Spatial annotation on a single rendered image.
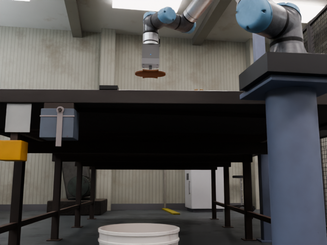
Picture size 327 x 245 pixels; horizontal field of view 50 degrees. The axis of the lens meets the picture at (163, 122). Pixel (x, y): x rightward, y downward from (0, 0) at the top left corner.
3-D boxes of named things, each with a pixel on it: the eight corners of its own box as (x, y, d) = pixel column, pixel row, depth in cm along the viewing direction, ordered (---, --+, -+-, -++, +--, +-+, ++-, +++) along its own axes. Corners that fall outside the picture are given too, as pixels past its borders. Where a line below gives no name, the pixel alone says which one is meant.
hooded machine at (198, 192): (216, 209, 723) (214, 144, 746) (225, 212, 666) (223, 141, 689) (183, 210, 712) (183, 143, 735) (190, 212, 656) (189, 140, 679)
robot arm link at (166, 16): (182, 9, 168) (168, 18, 177) (163, 2, 162) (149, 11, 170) (182, 25, 167) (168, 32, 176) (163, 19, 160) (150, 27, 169)
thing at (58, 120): (72, 146, 139) (74, 101, 142) (36, 146, 138) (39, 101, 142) (78, 148, 150) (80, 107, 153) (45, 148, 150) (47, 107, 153)
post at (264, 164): (280, 242, 324) (267, 0, 364) (261, 242, 323) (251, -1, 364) (273, 239, 340) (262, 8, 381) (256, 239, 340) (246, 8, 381)
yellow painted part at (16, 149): (20, 160, 139) (24, 101, 143) (-4, 160, 138) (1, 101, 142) (27, 161, 147) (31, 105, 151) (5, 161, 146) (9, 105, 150)
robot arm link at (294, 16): (310, 41, 127) (306, 6, 129) (288, 32, 119) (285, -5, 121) (281, 51, 136) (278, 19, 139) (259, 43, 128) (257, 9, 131)
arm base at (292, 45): (319, 61, 119) (316, 34, 121) (275, 61, 118) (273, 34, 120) (299, 75, 134) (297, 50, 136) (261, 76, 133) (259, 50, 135)
